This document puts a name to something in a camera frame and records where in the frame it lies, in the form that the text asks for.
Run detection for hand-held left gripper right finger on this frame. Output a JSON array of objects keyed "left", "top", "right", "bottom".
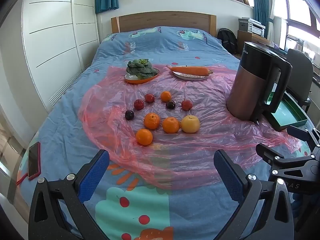
[{"left": 214, "top": 149, "right": 295, "bottom": 240}]

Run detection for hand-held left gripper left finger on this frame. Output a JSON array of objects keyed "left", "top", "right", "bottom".
[{"left": 28, "top": 149, "right": 110, "bottom": 240}]

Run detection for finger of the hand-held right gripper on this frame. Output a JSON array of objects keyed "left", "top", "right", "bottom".
[
  {"left": 255, "top": 143, "right": 316, "bottom": 180},
  {"left": 287, "top": 125, "right": 320, "bottom": 155}
]

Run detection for green tray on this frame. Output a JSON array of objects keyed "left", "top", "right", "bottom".
[{"left": 260, "top": 82, "right": 308, "bottom": 132}]

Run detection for large orange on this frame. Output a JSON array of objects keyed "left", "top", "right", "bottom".
[
  {"left": 162, "top": 117, "right": 180, "bottom": 134},
  {"left": 136, "top": 128, "right": 153, "bottom": 146},
  {"left": 144, "top": 113, "right": 161, "bottom": 130}
]

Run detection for yellow round pear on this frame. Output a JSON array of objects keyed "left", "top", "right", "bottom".
[{"left": 181, "top": 115, "right": 200, "bottom": 133}]

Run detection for pink plastic sheet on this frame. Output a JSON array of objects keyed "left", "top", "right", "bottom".
[{"left": 78, "top": 64, "right": 303, "bottom": 190}]

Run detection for phone in red case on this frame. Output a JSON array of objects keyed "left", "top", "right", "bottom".
[{"left": 27, "top": 142, "right": 41, "bottom": 181}]

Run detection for grey chair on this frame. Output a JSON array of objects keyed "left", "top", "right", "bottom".
[{"left": 285, "top": 49, "right": 314, "bottom": 113}]

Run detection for copper and black kettle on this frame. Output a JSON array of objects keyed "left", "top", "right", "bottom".
[{"left": 226, "top": 41, "right": 293, "bottom": 126}]

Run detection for orange oval plate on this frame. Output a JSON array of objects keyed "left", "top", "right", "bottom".
[{"left": 124, "top": 68, "right": 160, "bottom": 85}]

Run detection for white oval plate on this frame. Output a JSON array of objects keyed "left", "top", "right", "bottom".
[{"left": 172, "top": 70, "right": 209, "bottom": 81}]

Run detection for carrot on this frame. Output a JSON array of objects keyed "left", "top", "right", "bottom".
[{"left": 167, "top": 65, "right": 213, "bottom": 77}]

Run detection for wooden drawer cabinet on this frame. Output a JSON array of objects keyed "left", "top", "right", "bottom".
[{"left": 237, "top": 30, "right": 272, "bottom": 53}]

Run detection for green bok choy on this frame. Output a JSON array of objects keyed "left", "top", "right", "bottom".
[{"left": 126, "top": 59, "right": 154, "bottom": 80}]

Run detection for white printer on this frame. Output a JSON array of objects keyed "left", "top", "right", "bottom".
[{"left": 238, "top": 17, "right": 266, "bottom": 37}]

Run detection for black backpack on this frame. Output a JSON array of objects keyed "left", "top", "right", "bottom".
[{"left": 217, "top": 28, "right": 238, "bottom": 54}]

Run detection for window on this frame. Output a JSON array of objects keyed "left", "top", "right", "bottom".
[{"left": 275, "top": 0, "right": 320, "bottom": 39}]

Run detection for white wardrobe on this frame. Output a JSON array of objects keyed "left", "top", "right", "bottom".
[{"left": 21, "top": 0, "right": 100, "bottom": 113}]

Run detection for blue printed bedsheet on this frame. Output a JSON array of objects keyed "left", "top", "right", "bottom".
[{"left": 15, "top": 26, "right": 320, "bottom": 240}]

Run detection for wooden headboard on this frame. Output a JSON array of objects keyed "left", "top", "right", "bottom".
[{"left": 111, "top": 12, "right": 217, "bottom": 37}]

